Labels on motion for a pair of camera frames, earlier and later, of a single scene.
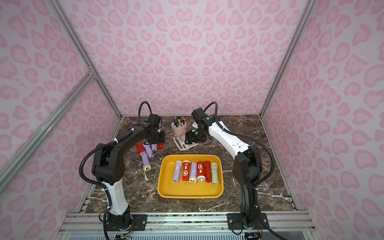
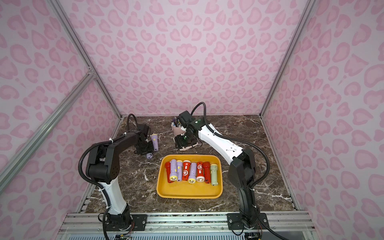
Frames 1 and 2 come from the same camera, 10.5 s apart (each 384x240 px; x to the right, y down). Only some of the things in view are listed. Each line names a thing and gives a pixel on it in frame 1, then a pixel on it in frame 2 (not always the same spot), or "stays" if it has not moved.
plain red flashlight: x=207 y=166 stays
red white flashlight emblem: x=200 y=171 stays
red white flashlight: x=186 y=170 stays
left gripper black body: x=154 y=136 -> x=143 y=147
